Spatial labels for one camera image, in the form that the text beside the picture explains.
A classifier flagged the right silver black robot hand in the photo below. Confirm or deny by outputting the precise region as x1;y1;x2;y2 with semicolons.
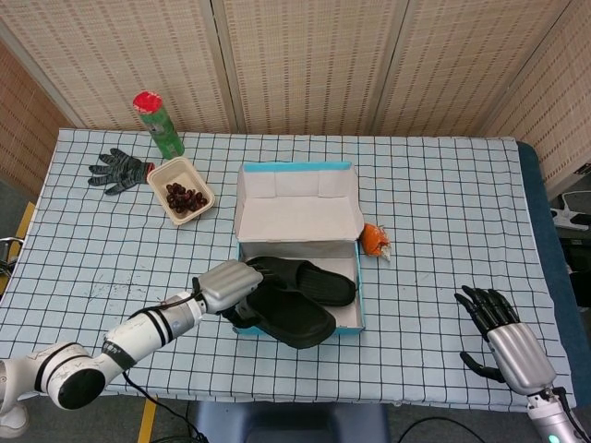
454;284;558;396

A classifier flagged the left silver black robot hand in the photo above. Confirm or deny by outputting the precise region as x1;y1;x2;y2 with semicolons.
192;257;290;334

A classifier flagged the black rubber slipper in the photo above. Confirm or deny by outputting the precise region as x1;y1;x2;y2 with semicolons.
248;256;357;308
233;283;337;350

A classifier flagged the blue cardboard shoe box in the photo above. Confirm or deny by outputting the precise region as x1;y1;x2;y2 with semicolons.
234;161;367;337

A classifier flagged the pile of dark red cherries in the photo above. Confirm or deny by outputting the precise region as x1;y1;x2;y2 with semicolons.
165;182;209;213

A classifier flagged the beige food container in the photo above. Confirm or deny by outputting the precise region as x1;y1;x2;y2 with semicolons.
146;156;216;228

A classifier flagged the crumpled orange snack bag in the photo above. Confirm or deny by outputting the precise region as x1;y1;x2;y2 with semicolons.
359;222;393;265

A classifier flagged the green can with red lid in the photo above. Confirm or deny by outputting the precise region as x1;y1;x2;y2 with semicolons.
132;90;186;161

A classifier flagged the dark blue table pad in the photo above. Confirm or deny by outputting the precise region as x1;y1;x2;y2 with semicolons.
515;140;591;407

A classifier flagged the blue checkered tablecloth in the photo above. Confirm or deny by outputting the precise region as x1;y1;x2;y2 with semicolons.
0;127;578;414

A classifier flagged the woven bamboo screen panel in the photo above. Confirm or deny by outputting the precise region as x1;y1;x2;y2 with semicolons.
211;0;412;136
0;0;232;133
484;27;591;199
0;41;70;199
373;0;573;138

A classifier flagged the black floor cable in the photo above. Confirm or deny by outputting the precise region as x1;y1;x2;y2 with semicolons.
396;416;481;443
124;368;204;443

